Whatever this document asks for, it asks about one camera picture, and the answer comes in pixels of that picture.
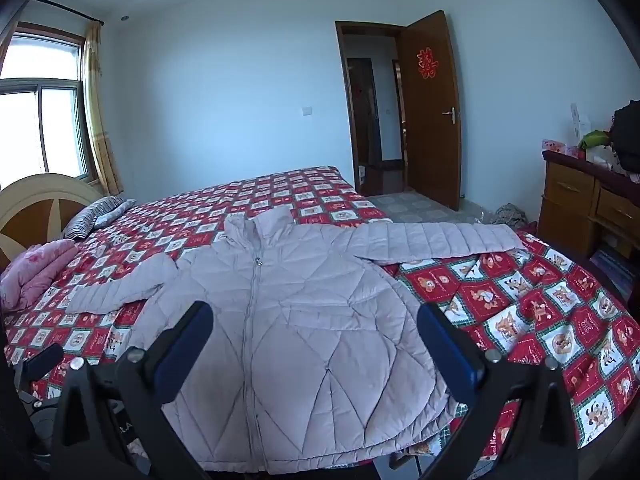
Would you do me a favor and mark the pale pink quilted jacket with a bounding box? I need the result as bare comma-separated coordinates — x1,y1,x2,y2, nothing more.
65,205,526,476

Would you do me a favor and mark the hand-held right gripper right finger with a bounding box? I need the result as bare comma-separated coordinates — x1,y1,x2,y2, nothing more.
417,302,581,480

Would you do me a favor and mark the black bag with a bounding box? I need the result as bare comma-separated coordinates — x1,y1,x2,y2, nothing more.
610,100,640,174

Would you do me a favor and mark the clothes pile on floor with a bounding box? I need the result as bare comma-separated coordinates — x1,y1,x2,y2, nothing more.
492,203,529,229

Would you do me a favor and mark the pink tissue box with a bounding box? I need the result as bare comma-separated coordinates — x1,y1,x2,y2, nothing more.
542,138,581,159

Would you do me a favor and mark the yellow curtain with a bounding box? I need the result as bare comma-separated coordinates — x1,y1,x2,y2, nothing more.
82,21,124,196

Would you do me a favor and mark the red paper door decoration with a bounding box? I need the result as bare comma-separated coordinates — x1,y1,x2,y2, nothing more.
416,48,440,80

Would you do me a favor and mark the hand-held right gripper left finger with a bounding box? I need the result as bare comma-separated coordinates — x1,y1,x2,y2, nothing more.
50,301,216,480

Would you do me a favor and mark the pink folded quilt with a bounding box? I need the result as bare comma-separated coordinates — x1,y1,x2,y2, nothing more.
0,239,80,312

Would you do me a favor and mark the striped pillow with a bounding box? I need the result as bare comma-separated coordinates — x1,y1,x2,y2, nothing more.
62,196,137,241

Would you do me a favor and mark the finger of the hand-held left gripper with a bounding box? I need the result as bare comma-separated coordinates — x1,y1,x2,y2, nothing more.
22,343,65,382

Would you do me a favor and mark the wooden dresser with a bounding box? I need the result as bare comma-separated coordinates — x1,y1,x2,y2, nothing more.
539,150,640,283

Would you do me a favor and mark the wooden bed headboard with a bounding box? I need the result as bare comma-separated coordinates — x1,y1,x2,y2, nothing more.
0,173,106,273

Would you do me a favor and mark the dark wooden door frame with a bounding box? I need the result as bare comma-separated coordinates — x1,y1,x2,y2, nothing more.
334,20,417,196

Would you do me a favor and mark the black curtain rod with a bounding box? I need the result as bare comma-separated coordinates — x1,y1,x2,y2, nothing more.
31,0,104,26

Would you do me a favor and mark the red checked printed blanket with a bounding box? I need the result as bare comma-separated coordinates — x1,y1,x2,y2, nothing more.
2,164,640,467

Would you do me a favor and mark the green cloth item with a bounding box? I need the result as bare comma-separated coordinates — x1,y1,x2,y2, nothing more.
578,130,611,150

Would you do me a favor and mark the brown wooden door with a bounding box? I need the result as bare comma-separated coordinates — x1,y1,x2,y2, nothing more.
396,10,462,212

